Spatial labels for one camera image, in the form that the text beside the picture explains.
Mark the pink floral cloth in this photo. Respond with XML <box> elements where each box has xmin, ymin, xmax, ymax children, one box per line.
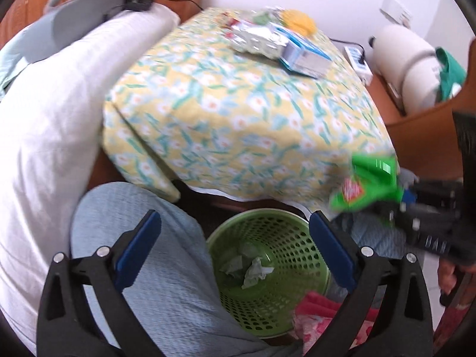
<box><xmin>292</xmin><ymin>292</ymin><xmax>376</xmax><ymax>357</ymax></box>

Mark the pale green crumpled wrapper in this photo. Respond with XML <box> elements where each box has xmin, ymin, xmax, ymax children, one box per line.
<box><xmin>251</xmin><ymin>7</ymin><xmax>284</xmax><ymax>25</ymax></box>

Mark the person's right hand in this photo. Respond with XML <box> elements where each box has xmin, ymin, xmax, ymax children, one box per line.
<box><xmin>437</xmin><ymin>256</ymin><xmax>465</xmax><ymax>299</ymax></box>

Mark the crumpled pale green tissue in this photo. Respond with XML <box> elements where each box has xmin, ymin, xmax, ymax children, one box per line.
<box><xmin>221</xmin><ymin>255</ymin><xmax>245</xmax><ymax>279</ymax></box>
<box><xmin>242</xmin><ymin>256</ymin><xmax>276</xmax><ymax>291</ymax></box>

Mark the grey bedside machine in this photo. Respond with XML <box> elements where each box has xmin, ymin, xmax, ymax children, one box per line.
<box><xmin>22</xmin><ymin>0</ymin><xmax>124</xmax><ymax>64</ymax></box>

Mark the pale green cloth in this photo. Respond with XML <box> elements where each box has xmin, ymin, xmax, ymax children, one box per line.
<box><xmin>0</xmin><ymin>18</ymin><xmax>42</xmax><ymax>97</ymax></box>

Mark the yellow round wrapper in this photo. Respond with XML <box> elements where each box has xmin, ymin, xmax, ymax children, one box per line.
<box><xmin>281</xmin><ymin>9</ymin><xmax>317</xmax><ymax>37</ymax></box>

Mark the white pillow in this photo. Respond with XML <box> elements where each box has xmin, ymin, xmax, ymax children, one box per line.
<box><xmin>0</xmin><ymin>5</ymin><xmax>181</xmax><ymax>346</ymax></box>

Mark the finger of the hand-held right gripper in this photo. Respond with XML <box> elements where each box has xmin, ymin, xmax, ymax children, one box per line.
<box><xmin>398</xmin><ymin>183</ymin><xmax>421</xmax><ymax>207</ymax></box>
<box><xmin>375</xmin><ymin>201</ymin><xmax>414</xmax><ymax>232</ymax></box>

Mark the white wall switch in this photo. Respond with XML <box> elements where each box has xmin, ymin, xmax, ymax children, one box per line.
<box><xmin>379</xmin><ymin>0</ymin><xmax>414</xmax><ymax>27</ymax></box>

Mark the green perforated plastic basket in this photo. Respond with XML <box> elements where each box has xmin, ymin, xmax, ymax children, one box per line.
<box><xmin>206</xmin><ymin>208</ymin><xmax>331</xmax><ymax>339</ymax></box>

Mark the blue and white carton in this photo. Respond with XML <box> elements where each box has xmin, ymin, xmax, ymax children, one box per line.
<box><xmin>279</xmin><ymin>28</ymin><xmax>333</xmax><ymax>79</ymax></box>

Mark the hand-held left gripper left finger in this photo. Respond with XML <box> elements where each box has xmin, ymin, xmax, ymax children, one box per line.
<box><xmin>37</xmin><ymin>209</ymin><xmax>166</xmax><ymax>357</ymax></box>

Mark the yellow floral tablecloth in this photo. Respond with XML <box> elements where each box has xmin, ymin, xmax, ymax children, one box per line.
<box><xmin>102</xmin><ymin>7</ymin><xmax>400</xmax><ymax>211</ymax></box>

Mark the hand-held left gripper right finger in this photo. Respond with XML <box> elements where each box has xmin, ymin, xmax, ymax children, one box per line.
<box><xmin>308</xmin><ymin>210</ymin><xmax>434</xmax><ymax>357</ymax></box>

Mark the brown wooden side table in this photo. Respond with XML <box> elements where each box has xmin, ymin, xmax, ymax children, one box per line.
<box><xmin>366</xmin><ymin>37</ymin><xmax>476</xmax><ymax>196</ymax></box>

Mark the black power adapter with cable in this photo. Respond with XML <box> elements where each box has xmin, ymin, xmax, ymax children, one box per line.
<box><xmin>104</xmin><ymin>0</ymin><xmax>203</xmax><ymax>21</ymax></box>

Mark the white power strip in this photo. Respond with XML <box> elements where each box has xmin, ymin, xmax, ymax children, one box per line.
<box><xmin>344</xmin><ymin>45</ymin><xmax>373</xmax><ymax>82</ymax></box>

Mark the green snack packet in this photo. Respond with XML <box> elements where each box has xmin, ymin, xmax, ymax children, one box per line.
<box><xmin>329</xmin><ymin>154</ymin><xmax>405</xmax><ymax>215</ymax></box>

